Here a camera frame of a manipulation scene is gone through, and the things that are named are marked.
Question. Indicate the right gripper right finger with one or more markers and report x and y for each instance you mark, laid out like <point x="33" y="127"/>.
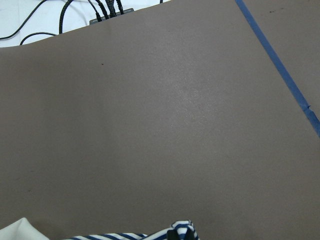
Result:
<point x="189" y="235"/>

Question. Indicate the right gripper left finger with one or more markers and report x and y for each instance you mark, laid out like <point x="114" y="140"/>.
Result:
<point x="172" y="235"/>

